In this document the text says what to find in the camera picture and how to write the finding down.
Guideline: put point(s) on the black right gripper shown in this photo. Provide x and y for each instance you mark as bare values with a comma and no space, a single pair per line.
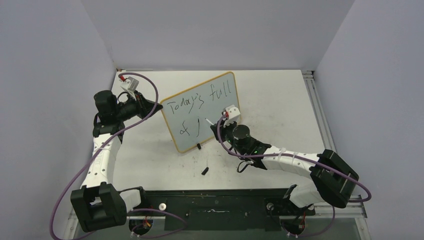
222,130

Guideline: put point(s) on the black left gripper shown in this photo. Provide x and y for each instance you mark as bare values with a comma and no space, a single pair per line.
144,106

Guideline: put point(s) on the black marker cap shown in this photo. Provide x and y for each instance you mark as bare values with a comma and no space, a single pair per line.
205,171

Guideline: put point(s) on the yellow-framed whiteboard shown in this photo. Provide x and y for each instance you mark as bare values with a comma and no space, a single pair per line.
185,112

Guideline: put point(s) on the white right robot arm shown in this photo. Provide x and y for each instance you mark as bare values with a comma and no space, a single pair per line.
332,179

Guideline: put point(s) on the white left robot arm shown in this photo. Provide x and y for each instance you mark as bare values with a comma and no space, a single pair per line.
98,204

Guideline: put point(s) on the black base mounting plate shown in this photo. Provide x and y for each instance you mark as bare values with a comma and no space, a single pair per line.
221,210

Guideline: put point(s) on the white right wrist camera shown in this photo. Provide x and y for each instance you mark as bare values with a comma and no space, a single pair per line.
232,115

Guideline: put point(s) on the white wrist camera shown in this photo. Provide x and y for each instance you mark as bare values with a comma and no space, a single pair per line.
129,85
232,115

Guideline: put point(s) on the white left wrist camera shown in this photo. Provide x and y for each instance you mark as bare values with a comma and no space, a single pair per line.
129,85

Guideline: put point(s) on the aluminium rail frame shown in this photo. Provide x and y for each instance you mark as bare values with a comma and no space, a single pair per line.
354,210

